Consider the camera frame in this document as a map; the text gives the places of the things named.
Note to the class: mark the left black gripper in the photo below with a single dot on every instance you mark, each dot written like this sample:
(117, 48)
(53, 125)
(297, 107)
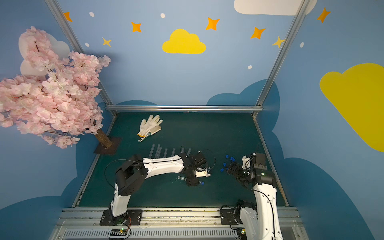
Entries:
(193, 176)

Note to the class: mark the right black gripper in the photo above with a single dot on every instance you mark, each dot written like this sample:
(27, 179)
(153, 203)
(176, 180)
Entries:
(240, 172)

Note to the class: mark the test tube vertical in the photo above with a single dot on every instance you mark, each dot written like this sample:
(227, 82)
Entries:
(159, 152)

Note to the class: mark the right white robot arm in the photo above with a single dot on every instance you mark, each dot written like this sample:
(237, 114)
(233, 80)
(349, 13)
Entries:
(260, 220)

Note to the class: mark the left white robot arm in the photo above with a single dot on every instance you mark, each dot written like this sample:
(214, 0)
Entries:
(132, 174)

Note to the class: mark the right small circuit board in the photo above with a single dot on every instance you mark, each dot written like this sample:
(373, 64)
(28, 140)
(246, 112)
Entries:
(241, 233)

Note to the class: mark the small circuit board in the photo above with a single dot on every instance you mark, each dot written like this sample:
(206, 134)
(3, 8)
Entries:
(241, 233)
(118, 234)

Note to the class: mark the white cotton work glove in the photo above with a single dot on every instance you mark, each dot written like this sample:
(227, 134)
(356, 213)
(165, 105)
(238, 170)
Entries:
(150, 126)

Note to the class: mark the left small circuit board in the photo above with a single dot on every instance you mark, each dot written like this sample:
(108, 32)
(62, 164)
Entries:
(118, 234)

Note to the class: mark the pink cherry blossom tree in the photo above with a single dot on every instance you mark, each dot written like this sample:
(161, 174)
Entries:
(59, 105)

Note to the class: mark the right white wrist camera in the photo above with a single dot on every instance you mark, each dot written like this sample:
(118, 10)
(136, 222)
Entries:
(247, 162)

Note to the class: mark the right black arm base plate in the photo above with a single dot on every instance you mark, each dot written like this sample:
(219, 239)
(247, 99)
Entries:
(230, 216)

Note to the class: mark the green handled small tool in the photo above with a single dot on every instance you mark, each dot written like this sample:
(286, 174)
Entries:
(143, 138)

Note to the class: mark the aluminium frame right post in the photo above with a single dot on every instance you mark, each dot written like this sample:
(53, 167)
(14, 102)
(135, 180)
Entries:
(290, 37)

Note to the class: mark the aluminium frame post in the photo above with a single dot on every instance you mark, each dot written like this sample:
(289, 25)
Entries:
(70, 35)
(290, 37)

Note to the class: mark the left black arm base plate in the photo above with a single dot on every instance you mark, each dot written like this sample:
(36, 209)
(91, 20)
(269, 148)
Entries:
(129, 218)

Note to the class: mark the aluminium frame back bar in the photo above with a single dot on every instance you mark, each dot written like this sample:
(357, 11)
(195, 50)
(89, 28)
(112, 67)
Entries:
(132, 108)

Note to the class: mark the aluminium mounting rail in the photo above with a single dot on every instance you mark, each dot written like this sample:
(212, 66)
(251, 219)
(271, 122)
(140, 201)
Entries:
(191, 223)

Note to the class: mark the aluminium frame left post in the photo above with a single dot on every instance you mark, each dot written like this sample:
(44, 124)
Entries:
(70, 35)

